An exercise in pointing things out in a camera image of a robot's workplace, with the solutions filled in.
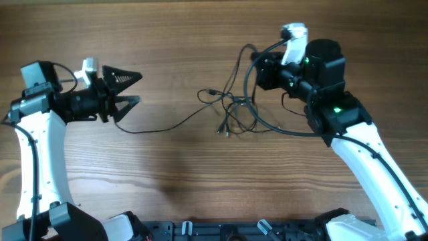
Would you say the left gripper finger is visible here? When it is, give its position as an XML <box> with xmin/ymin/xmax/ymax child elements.
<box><xmin>112</xmin><ymin>96</ymin><xmax>141</xmax><ymax>123</ymax></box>
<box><xmin>102</xmin><ymin>66</ymin><xmax>142</xmax><ymax>94</ymax></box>

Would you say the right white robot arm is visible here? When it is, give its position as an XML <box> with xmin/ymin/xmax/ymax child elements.
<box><xmin>249</xmin><ymin>39</ymin><xmax>427</xmax><ymax>240</ymax></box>

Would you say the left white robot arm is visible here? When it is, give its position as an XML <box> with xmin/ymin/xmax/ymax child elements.
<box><xmin>2</xmin><ymin>58</ymin><xmax>152</xmax><ymax>240</ymax></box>

